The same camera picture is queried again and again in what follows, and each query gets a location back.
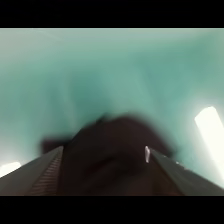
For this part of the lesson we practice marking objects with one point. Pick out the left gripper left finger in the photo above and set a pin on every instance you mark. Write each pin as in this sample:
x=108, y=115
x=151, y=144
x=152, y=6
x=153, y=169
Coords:
x=36, y=176

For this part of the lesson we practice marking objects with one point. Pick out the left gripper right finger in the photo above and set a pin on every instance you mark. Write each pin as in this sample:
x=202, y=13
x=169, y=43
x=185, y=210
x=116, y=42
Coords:
x=186, y=180

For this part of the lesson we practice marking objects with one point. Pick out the dark brown garment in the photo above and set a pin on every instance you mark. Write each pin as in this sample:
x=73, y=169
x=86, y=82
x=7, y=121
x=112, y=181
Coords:
x=110, y=156

